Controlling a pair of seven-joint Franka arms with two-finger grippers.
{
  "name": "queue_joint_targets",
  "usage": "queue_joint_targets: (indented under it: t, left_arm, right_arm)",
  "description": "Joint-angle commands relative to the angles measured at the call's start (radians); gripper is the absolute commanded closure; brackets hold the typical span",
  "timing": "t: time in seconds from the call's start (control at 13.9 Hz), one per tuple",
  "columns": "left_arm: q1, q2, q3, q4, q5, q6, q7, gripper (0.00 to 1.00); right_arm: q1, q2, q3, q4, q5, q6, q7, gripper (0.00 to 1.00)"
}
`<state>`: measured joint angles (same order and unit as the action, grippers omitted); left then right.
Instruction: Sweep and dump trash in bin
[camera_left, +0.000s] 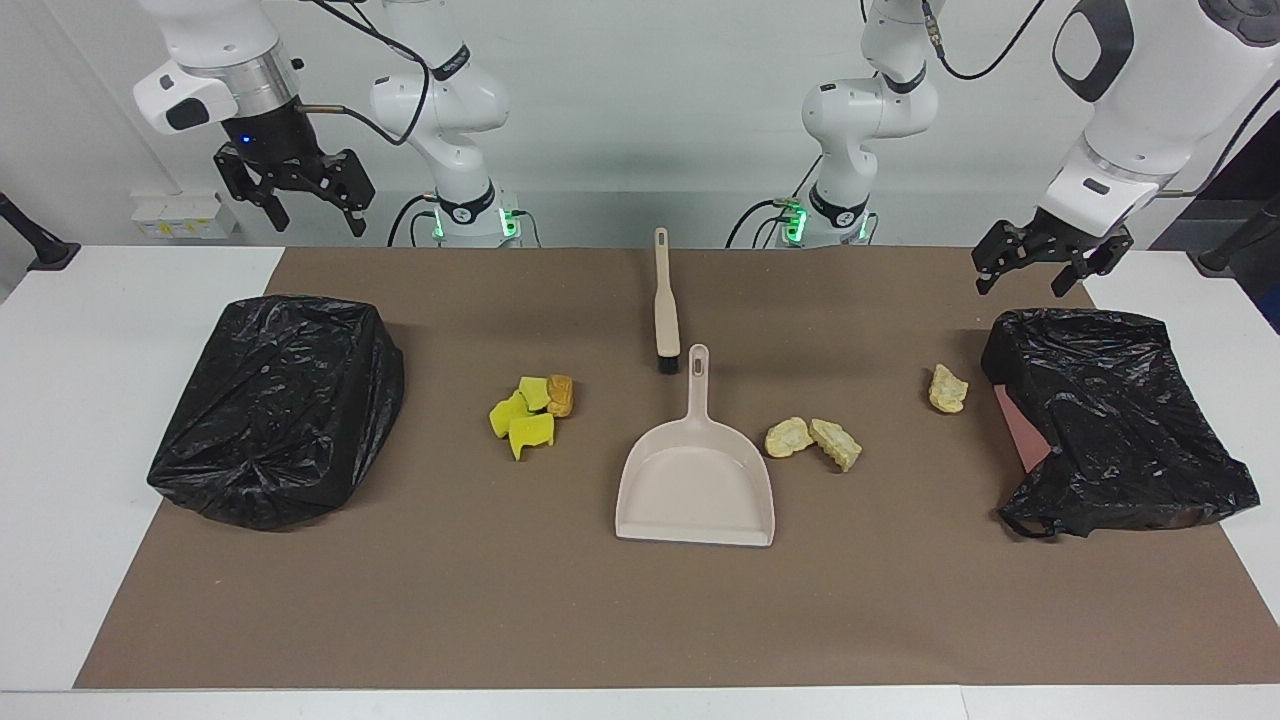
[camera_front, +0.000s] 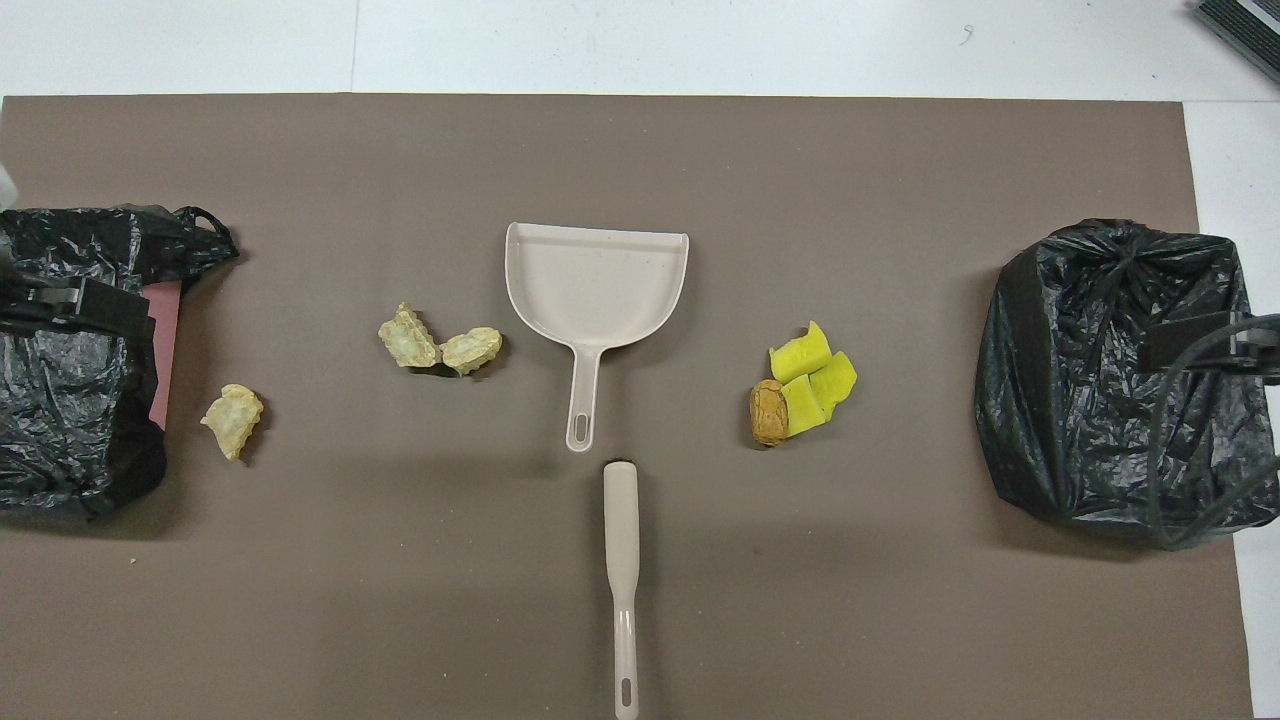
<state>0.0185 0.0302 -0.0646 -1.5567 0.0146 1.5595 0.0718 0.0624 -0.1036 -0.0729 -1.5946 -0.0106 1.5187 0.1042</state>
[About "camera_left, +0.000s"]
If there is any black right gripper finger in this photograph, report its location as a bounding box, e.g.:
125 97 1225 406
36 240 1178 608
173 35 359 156
214 143 291 233
318 148 377 238

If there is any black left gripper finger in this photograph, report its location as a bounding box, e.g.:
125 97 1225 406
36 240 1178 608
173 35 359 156
972 222 1041 297
1050 235 1133 298

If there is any ridged orange yellow foam piece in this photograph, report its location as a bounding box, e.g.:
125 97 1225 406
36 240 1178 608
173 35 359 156
928 364 969 415

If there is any wedge pale yellow foam piece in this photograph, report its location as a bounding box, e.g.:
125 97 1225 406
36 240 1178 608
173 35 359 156
810 418 863 473

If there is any round pale yellow foam piece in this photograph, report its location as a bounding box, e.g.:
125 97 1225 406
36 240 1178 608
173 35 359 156
765 417 814 459

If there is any beige hand brush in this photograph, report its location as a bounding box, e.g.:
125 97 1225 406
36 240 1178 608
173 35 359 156
652 227 682 375

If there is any beige plastic dustpan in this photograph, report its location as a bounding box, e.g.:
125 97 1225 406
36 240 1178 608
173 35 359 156
614 344 777 548

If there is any crumpled black trash bag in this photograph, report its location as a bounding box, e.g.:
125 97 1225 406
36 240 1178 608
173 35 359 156
980 308 1261 541

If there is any bulky black trash bag bin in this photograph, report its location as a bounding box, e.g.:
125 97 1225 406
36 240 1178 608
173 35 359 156
147 294 406 531

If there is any black stand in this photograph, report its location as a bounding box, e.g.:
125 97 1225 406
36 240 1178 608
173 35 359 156
1197 195 1280 276
0 192 81 271

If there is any dark background panel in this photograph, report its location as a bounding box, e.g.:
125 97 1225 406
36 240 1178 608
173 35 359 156
1150 105 1280 336

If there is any pink box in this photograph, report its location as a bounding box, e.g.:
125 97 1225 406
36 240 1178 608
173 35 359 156
993 385 1053 471

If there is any brown table mat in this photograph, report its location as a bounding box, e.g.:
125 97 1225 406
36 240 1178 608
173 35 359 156
73 247 1280 691

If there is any white wall socket box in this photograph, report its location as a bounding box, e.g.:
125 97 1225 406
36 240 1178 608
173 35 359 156
130 193 241 241

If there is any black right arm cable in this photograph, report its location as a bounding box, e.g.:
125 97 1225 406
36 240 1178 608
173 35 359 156
298 0 433 148

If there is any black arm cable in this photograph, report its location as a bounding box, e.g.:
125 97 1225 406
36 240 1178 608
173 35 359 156
298 0 433 148
920 0 1280 198

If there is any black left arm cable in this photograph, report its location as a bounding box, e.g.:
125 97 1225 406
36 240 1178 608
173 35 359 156
920 0 1280 198

